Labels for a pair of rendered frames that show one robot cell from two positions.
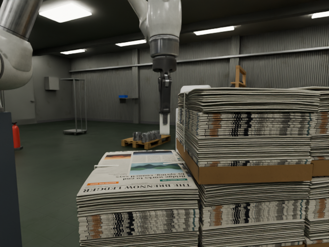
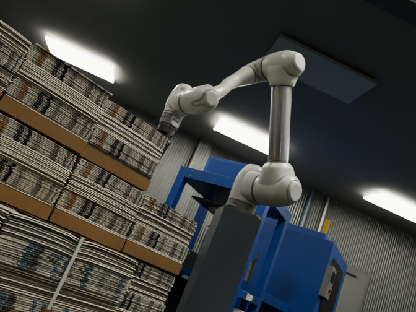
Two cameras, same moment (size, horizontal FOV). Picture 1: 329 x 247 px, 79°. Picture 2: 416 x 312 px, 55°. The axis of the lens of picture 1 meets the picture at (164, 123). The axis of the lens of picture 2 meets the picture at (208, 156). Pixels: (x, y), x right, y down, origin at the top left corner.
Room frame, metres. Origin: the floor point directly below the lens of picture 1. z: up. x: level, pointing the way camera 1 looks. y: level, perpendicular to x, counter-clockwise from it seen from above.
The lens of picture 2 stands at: (2.18, -0.67, 0.60)
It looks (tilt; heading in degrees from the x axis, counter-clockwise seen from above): 17 degrees up; 149
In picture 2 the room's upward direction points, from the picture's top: 23 degrees clockwise
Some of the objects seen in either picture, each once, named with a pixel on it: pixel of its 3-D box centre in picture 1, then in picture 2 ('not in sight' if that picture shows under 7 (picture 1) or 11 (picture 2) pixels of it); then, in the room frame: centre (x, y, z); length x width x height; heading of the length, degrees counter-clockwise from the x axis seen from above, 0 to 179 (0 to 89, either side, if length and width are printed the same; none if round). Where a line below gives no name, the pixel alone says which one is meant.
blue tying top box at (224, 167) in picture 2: not in sight; (240, 180); (-0.83, 1.58, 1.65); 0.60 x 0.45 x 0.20; 27
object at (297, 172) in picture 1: (242, 163); not in sight; (0.54, -0.22, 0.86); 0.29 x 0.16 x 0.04; 95
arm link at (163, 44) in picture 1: (164, 49); (169, 121); (0.64, 0.00, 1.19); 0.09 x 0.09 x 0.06
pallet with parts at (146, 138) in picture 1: (147, 136); not in sight; (4.89, 0.42, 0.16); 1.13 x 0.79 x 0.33; 155
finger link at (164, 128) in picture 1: (164, 123); not in sight; (0.64, 0.00, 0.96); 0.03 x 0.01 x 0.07; 97
